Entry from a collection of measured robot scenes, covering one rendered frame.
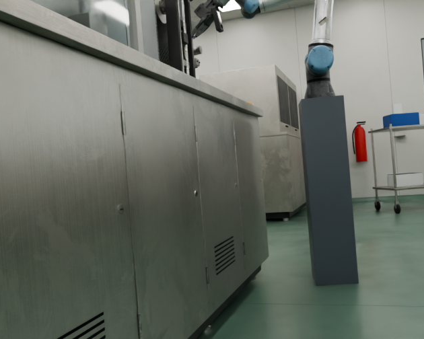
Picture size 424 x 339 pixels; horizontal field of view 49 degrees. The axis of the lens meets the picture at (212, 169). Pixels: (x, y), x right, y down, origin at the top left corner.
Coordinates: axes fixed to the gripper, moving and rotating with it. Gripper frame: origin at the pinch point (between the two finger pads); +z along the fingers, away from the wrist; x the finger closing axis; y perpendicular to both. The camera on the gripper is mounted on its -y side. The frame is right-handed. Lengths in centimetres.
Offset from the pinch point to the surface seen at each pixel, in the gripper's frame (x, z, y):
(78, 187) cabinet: 140, 27, -67
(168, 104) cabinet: 92, 13, -50
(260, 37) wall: -448, -35, 127
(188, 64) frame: 33.6, 7.6, -22.2
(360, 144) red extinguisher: -431, -23, -82
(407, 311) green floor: 29, 15, -152
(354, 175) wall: -448, 12, -107
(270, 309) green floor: 30, 55, -119
